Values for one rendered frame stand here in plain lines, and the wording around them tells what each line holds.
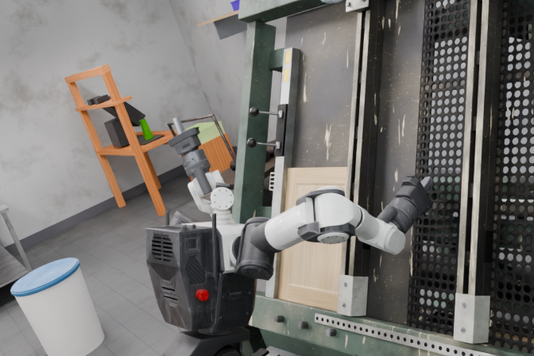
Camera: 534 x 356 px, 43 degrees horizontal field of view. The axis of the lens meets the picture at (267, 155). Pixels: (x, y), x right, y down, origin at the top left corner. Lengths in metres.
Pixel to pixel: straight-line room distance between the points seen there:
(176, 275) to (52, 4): 7.44
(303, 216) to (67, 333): 3.56
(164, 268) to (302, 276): 0.65
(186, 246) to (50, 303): 3.14
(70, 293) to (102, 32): 4.96
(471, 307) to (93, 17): 7.87
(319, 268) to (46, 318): 2.96
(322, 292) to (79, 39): 7.19
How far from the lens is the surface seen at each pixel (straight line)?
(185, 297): 1.92
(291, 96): 2.58
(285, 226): 1.72
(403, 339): 2.08
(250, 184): 2.74
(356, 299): 2.21
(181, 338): 2.08
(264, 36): 2.85
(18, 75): 8.96
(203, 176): 2.32
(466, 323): 1.92
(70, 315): 5.03
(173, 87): 9.52
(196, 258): 1.92
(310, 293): 2.42
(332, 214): 1.65
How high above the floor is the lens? 1.94
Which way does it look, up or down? 13 degrees down
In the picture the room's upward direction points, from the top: 20 degrees counter-clockwise
